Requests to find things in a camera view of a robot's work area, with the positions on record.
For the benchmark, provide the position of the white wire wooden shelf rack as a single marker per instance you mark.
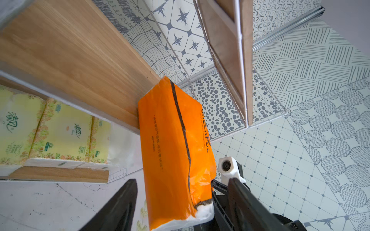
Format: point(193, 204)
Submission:
point(70, 51)

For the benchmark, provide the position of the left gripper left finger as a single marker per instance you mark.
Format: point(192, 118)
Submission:
point(118, 213)

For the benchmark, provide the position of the orange tissue pack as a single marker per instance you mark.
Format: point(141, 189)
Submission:
point(178, 160)

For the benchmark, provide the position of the green tissue pack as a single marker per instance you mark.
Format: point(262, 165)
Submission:
point(113, 146)
point(20, 116)
point(63, 133)

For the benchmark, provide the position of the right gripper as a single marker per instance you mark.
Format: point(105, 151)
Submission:
point(222, 217)

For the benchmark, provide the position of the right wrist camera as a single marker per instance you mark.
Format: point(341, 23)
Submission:
point(229, 169)

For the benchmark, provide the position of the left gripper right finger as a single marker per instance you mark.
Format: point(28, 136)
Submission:
point(247, 213)

